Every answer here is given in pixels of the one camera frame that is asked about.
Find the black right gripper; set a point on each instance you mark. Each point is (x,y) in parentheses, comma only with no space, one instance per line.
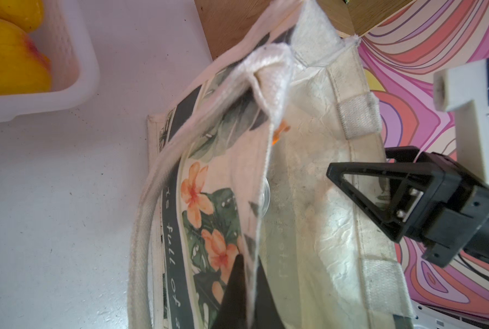
(426,197)

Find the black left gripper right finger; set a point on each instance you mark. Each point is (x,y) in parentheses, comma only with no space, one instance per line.
(266,315)

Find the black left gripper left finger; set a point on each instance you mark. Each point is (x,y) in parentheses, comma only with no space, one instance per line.
(233,311)

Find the cream canvas tote bag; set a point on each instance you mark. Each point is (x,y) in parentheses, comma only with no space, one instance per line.
(238,166)

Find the wooden shelf unit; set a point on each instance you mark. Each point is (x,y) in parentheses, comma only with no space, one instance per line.
(225,23)

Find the white plastic perforated basket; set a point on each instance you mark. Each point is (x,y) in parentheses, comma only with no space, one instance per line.
(64,39)

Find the yellow toy mango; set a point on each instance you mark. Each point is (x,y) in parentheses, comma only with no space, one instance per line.
(23,69)

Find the yellow toy lemon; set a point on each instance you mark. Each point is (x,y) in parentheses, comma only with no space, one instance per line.
(26,14)

